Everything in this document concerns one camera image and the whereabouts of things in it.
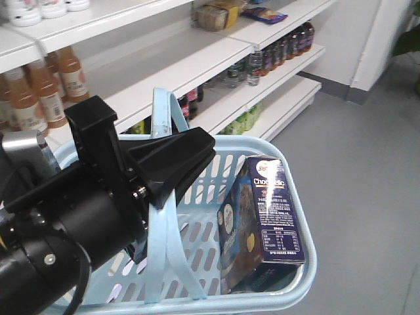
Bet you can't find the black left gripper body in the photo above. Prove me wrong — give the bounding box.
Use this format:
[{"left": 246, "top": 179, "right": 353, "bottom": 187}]
[{"left": 5, "top": 96, "right": 146, "bottom": 268}]

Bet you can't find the orange juice bottle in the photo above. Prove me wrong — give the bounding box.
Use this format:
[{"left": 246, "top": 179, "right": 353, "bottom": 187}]
[
  {"left": 58, "top": 46, "right": 89, "bottom": 103},
  {"left": 5, "top": 67, "right": 48, "bottom": 136}
]

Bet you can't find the dark blue Chocofello cookie box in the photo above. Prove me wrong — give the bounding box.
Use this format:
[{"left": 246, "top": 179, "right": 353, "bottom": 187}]
[{"left": 217, "top": 156, "right": 305, "bottom": 294}]

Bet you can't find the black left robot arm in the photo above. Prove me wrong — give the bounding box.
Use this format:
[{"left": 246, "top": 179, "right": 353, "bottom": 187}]
[{"left": 1, "top": 96, "right": 215, "bottom": 314}]

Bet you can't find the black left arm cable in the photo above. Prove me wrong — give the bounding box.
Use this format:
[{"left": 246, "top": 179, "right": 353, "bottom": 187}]
[{"left": 0, "top": 162, "right": 91, "bottom": 315}]

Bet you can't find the white supermarket shelf unit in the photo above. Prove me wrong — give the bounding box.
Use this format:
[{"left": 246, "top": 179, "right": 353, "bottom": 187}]
[{"left": 1, "top": 1, "right": 331, "bottom": 132}]

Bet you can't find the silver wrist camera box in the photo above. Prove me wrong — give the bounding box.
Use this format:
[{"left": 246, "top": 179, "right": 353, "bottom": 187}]
[{"left": 1, "top": 130, "right": 54, "bottom": 179}]

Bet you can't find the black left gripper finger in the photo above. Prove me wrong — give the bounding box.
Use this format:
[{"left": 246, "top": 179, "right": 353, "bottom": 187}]
[
  {"left": 119, "top": 127, "right": 215, "bottom": 209},
  {"left": 124, "top": 238, "right": 147, "bottom": 264}
]

